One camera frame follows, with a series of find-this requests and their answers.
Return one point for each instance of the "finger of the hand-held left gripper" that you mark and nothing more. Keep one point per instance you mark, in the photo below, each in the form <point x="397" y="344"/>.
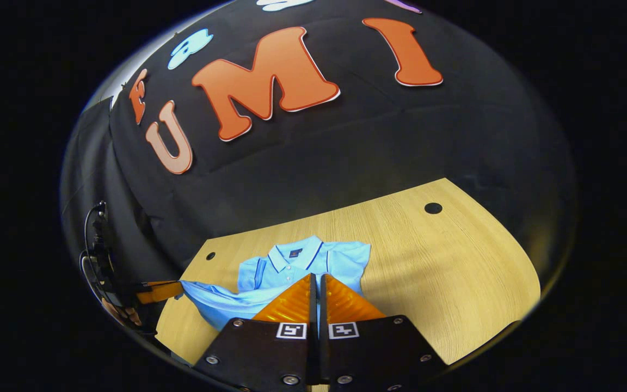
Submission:
<point x="158" y="291"/>

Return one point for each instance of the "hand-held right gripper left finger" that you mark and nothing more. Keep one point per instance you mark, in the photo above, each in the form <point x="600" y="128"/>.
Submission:
<point x="270" y="354"/>

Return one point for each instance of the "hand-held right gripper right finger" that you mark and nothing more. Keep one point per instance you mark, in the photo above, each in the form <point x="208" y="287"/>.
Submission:
<point x="373" y="354"/>

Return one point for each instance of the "light blue T-shirt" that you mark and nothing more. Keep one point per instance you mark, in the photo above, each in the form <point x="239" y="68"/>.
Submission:
<point x="340" y="261"/>

